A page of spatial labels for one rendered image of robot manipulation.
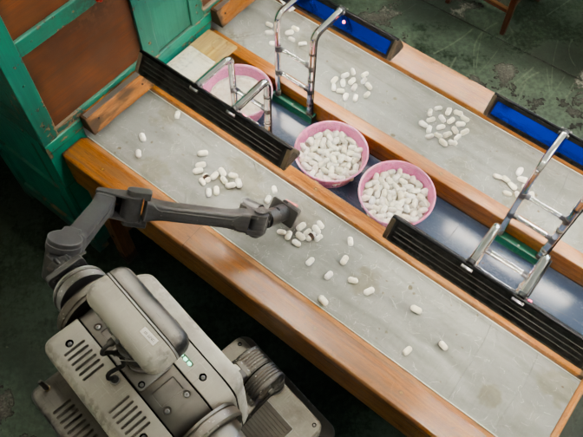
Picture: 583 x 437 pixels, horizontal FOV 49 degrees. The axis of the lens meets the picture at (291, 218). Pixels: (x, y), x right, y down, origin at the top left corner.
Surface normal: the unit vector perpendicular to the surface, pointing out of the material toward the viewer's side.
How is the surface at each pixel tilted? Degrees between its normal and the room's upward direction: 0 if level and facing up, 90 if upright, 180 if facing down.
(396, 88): 0
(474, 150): 0
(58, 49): 90
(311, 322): 0
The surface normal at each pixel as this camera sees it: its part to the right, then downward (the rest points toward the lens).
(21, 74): 0.78, 0.55
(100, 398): 0.01, -0.50
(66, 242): 0.26, -0.90
